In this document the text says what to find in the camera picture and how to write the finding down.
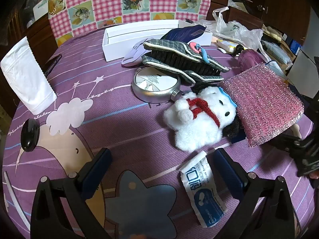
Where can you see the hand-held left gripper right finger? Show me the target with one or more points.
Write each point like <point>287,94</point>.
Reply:
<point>229,176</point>

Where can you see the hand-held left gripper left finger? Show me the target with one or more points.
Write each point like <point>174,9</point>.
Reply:
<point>96,171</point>

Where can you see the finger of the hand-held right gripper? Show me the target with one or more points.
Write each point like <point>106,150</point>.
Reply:
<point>286,142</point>
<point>309,97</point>

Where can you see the white blue sachet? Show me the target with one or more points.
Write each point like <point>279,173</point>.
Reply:
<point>201,191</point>

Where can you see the pink glitter sponge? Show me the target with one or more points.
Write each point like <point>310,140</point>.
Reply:
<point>264,104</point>

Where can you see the white plush dog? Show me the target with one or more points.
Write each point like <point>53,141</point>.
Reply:
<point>199,129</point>

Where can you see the white shallow box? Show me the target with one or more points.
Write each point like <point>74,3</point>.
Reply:
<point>112,52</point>

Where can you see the lilac round pad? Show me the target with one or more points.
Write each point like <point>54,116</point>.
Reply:
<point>133,54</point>

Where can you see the dark blue packet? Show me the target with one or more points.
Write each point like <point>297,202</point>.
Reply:
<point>182,33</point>

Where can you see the green plaid slippers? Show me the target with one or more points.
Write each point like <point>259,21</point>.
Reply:
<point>162,43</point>

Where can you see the blue box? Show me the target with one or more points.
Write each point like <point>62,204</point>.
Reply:
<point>295,46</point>

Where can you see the grey wrapped bundle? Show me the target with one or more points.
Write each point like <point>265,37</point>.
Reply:
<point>275,51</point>

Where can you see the purple printed tablecloth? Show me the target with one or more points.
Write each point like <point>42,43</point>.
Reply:
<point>124,119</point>

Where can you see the purple pump bottle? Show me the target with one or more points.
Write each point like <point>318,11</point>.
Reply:
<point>249,57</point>

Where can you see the beige shoes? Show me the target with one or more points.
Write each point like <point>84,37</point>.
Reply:
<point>274,32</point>

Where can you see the black oval gadget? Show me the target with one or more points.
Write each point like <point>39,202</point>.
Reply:
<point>30,135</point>

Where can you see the large clear plastic bag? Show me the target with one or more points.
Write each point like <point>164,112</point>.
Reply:
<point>246,36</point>

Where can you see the silver round tin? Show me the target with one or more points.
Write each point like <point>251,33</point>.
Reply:
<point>149,95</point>

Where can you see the brown wooden chair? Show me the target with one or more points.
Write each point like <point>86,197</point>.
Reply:
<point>249,17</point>

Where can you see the brown wooden cupboard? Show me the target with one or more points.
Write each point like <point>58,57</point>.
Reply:
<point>274,0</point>

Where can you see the white pouch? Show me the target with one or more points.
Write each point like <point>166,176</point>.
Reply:
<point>27,79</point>

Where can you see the black phone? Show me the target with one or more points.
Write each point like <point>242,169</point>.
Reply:
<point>52,64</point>

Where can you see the small clear plastic bag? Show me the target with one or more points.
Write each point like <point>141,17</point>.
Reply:
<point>206,26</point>

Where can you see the dark wooden cabinet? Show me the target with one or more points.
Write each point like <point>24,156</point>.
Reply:
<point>37,34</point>

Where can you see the pink checkered printed cloth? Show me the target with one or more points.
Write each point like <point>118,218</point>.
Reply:
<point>104,5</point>

